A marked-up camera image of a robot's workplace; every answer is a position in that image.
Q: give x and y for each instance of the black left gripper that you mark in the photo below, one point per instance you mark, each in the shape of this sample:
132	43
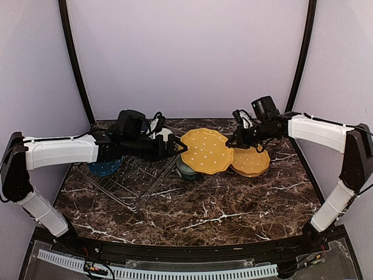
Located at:
161	153

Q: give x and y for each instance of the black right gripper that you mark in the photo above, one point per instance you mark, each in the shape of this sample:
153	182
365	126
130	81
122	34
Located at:
239	134

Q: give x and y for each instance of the white ribbed ceramic mug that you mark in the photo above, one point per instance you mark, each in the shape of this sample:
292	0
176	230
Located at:
164	133

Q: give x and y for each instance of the yellow polka dot plate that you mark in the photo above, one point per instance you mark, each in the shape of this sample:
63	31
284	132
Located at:
207	151

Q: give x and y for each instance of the green ribbed ceramic bowl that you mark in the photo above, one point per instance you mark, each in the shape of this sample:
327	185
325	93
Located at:
186	172

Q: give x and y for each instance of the blue polka dot plate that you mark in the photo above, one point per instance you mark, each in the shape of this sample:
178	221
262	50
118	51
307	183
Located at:
104	169

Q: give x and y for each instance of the dark blue ceramic mug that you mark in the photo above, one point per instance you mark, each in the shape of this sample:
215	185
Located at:
145	127

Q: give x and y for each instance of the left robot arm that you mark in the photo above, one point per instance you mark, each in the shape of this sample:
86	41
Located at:
24	155

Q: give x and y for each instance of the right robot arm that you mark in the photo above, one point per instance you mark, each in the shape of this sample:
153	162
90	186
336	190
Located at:
342	153

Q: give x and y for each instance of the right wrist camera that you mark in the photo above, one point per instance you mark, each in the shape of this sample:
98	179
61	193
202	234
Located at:
243	118

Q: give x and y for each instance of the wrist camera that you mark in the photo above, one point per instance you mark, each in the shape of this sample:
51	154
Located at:
129	123
243	118

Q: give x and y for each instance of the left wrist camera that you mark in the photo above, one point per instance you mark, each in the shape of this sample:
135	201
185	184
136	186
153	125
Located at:
129	123

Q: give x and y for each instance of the wire dish rack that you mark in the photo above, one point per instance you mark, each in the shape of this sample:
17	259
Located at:
134	182

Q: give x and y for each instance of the black aluminium front rail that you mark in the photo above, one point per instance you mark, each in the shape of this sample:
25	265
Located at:
113	252

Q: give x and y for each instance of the white slotted cable duct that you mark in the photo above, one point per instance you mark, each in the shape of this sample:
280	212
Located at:
159	270

